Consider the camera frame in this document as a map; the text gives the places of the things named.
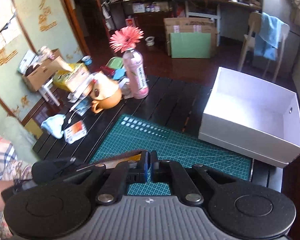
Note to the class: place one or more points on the green board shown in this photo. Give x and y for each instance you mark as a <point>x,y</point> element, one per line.
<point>190,45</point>

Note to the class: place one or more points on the orange mushroom teapot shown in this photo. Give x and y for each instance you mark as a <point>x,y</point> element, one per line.
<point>105,94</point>

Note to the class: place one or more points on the white yellow shopping bag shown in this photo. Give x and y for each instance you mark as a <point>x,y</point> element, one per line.
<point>111,162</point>

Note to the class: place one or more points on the white wooden chair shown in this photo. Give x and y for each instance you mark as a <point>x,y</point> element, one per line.
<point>254,24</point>

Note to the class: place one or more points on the brown cardboard box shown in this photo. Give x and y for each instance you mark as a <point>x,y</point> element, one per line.
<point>42,73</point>

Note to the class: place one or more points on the white refrigerator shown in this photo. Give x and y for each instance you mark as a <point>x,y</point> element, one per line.
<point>282,9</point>

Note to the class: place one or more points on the green cutting mat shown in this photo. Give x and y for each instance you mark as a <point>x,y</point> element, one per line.
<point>131,133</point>

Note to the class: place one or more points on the pink drink bottle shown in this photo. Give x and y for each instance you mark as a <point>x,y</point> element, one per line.
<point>133,63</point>

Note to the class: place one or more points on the blue towel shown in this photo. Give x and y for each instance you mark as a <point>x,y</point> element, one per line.
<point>268,38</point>

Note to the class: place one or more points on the yellow tissue box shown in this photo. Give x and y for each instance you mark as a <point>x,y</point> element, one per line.
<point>68,76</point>

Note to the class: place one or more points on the white stool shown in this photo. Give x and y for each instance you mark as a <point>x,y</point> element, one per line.
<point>47,94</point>

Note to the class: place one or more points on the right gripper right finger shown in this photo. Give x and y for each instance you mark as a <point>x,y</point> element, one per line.
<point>160,169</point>

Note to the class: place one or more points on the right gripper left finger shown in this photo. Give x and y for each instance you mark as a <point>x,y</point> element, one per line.
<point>139,166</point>

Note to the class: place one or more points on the cardboard box on floor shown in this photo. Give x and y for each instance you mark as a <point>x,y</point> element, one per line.
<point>191,25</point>

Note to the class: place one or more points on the white storage box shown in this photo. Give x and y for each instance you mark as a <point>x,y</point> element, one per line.
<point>252,117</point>

